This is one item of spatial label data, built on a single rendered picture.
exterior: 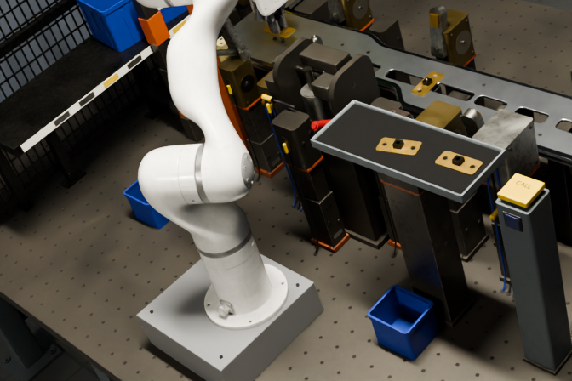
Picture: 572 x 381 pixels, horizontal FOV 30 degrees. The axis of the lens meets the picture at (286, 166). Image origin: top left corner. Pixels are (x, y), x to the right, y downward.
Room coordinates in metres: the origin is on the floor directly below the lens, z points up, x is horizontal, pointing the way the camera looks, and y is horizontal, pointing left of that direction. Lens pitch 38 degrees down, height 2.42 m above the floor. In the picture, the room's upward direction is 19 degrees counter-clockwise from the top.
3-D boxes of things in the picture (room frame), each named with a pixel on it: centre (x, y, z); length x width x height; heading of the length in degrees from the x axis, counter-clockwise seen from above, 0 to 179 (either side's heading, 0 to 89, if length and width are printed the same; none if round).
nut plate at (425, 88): (1.92, -0.37, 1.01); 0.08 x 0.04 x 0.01; 126
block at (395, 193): (1.54, -0.22, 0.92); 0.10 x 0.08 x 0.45; 35
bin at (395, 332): (1.50, -0.13, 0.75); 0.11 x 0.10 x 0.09; 35
